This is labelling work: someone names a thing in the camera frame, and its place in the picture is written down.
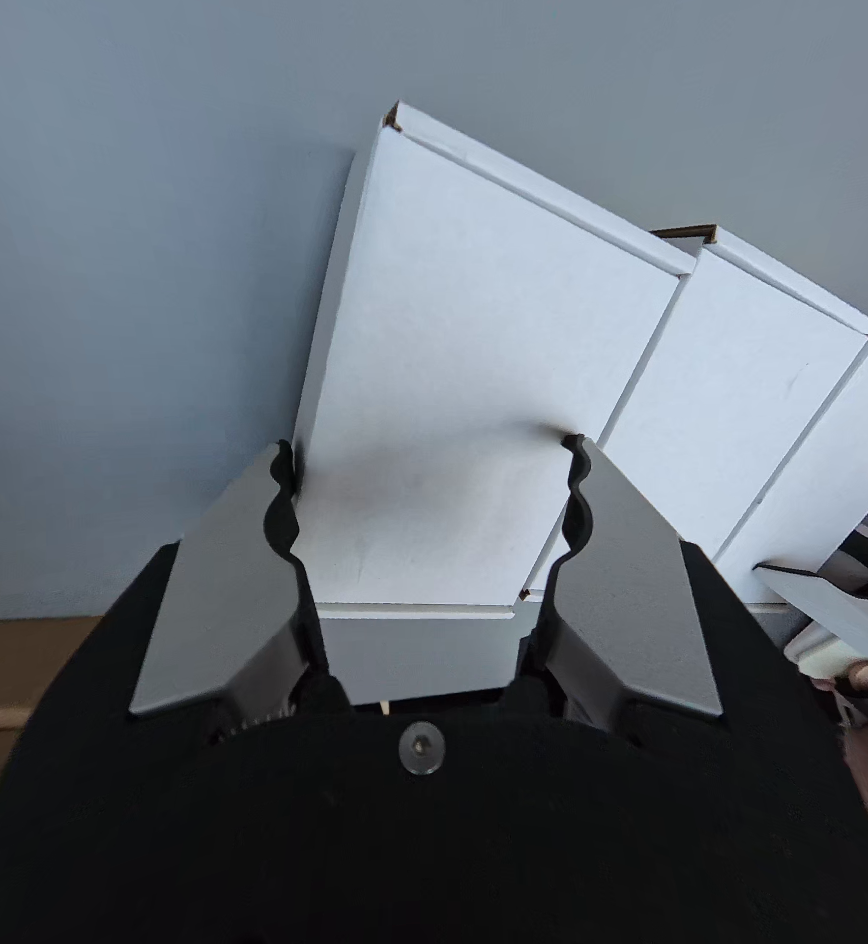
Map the white mailer box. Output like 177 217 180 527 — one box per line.
290 99 698 709
710 333 868 613
598 225 868 591

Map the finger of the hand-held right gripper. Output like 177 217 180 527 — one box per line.
754 562 868 681
819 524 868 598

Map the grey desk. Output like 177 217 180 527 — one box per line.
0 0 868 624

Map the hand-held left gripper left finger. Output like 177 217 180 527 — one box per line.
128 440 329 720

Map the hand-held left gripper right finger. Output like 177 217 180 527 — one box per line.
539 434 724 729

